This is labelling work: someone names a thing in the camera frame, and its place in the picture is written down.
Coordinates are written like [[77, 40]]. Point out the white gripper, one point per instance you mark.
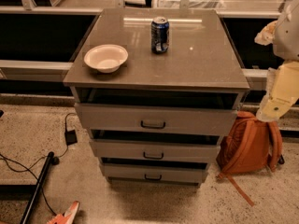
[[288, 37]]

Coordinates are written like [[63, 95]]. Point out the grey top drawer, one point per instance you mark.
[[135, 118]]

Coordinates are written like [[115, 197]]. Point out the grey drawer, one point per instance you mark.
[[154, 151], [135, 118], [150, 173]]

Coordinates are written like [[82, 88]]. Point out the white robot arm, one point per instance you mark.
[[286, 35]]

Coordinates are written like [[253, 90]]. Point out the grey middle drawer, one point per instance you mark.
[[154, 151]]

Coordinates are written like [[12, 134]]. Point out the grey drawer cabinet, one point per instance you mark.
[[199, 70]]

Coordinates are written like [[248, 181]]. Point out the grey bottom drawer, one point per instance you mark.
[[150, 173]]

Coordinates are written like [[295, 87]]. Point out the orange backpack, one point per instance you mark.
[[251, 145]]

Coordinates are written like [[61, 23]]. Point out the blue soda can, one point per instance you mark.
[[159, 35]]

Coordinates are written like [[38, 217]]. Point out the white paper bowl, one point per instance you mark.
[[106, 58]]

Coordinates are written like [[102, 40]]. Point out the black power adapter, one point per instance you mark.
[[70, 137]]

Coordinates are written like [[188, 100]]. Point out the black metal stand leg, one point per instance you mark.
[[37, 189]]

